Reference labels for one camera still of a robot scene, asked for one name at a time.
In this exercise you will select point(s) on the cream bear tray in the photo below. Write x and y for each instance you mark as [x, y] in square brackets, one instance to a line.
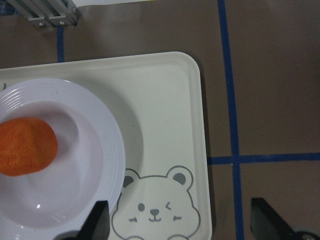
[156, 100]

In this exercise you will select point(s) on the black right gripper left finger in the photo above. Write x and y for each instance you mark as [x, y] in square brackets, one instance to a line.
[97, 224]

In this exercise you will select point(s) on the aluminium frame post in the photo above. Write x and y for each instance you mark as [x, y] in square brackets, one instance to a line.
[47, 13]

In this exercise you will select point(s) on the white round plate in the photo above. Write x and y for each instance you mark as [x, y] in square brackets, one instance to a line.
[89, 166]

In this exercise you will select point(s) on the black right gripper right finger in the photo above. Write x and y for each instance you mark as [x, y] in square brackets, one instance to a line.
[266, 223]

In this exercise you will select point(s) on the orange fruit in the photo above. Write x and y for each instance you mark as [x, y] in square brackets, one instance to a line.
[27, 145]

